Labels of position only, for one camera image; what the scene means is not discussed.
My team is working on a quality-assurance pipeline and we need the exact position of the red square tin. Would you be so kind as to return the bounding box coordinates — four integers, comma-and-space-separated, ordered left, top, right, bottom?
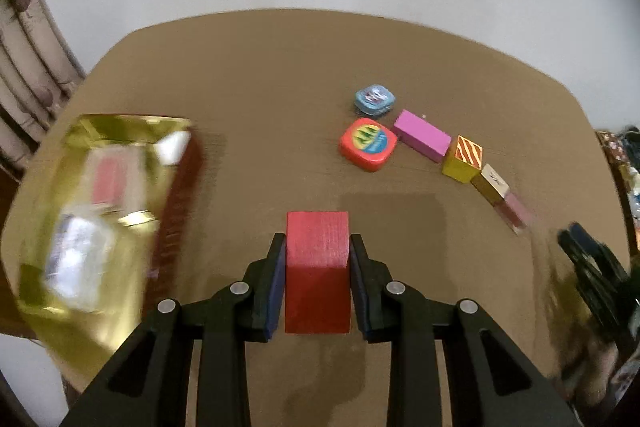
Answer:
338, 117, 399, 172

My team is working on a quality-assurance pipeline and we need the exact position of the blue square tin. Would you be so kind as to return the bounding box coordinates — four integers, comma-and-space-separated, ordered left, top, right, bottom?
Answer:
354, 84, 396, 116

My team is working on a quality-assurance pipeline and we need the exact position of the colourful clutter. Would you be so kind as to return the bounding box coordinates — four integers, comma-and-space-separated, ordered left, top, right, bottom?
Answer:
596, 127, 640, 258

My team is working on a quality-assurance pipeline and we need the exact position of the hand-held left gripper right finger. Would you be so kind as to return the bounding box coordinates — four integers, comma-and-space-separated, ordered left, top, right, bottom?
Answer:
349, 234, 581, 427

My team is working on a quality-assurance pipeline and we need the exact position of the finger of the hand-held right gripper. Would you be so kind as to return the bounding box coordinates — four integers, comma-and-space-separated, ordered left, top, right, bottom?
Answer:
557, 222, 632, 343

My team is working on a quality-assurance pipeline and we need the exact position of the pink wooden block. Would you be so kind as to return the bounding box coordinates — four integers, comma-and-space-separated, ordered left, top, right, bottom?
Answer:
496, 193, 532, 235

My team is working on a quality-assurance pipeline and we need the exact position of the silver tin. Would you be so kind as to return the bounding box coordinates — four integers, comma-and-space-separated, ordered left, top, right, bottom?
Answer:
42, 213, 117, 312

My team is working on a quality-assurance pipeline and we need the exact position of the magenta wooden block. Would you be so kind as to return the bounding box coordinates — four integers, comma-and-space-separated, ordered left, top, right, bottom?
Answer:
393, 109, 452, 163

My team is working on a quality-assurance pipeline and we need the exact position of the patterned curtain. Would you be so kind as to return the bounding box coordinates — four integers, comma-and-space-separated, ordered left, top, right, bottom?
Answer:
0, 0, 87, 178

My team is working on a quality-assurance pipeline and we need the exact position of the yellow striped wooden cube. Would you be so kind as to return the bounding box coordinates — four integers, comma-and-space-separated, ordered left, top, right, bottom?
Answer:
441, 135, 484, 184

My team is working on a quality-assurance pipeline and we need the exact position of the red wooden block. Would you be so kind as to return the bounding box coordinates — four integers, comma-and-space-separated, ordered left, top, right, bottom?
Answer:
284, 211, 351, 335

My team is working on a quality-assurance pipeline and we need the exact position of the pink block in box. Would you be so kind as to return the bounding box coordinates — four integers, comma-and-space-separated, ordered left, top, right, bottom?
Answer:
90, 154, 132, 214

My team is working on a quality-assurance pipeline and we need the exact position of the cream wooden cube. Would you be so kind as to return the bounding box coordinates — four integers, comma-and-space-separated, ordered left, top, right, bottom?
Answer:
471, 163, 510, 206

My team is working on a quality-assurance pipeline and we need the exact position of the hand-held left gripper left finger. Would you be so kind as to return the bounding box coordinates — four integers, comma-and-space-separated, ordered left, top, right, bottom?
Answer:
59, 233, 287, 427

